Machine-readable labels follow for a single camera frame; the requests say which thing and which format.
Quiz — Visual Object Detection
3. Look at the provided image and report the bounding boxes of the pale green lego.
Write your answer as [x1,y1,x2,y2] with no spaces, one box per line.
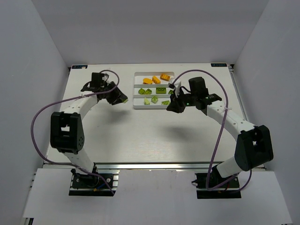
[161,100,170,105]

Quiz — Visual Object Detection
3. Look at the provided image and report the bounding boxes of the green long lego brick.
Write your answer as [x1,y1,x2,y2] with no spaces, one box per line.
[156,87,166,94]

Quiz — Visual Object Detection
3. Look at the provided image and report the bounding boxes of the green lego with round stud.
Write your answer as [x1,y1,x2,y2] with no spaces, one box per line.
[151,96,158,104]

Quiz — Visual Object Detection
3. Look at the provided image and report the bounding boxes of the pale green lego brick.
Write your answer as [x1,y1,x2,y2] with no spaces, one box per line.
[143,98,150,105]

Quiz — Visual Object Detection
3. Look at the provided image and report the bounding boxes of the dark green lego brick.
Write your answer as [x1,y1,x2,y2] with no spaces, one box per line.
[144,89,152,95]

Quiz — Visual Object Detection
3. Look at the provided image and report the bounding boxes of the orange yellow long lego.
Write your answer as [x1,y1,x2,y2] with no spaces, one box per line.
[152,75,161,84]

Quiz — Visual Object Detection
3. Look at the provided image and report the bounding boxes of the orange square lego brick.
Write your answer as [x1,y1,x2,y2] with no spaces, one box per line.
[143,78,153,84]

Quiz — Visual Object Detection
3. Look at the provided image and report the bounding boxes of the small green lego cube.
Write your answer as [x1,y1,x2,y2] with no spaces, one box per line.
[138,88,145,95]

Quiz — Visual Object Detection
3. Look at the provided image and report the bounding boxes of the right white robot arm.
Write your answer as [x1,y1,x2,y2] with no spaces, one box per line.
[167,77,274,179]

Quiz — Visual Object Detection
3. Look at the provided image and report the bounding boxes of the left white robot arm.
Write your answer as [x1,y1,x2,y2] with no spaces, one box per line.
[50,70,128,173]

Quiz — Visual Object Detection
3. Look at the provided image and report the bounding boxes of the white three-compartment tray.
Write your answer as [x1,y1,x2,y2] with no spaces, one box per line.
[133,71,174,109]

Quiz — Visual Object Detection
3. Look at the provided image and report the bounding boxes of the blue label right corner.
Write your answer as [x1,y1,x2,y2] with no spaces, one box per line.
[210,63,227,67]

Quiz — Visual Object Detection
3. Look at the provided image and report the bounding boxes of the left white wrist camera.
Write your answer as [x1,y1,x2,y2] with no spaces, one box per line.
[102,73,109,82]

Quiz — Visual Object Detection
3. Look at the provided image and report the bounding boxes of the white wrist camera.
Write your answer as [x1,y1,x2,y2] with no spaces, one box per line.
[102,73,109,82]
[168,78,181,97]

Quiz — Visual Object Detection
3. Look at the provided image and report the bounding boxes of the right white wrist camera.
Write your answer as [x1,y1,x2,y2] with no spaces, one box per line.
[168,78,181,97]

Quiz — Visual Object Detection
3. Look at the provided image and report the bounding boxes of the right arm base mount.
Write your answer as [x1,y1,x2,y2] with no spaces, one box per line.
[191,172,242,200]

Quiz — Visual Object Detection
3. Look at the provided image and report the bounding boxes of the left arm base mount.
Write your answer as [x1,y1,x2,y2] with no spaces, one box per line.
[68,169,116,197]

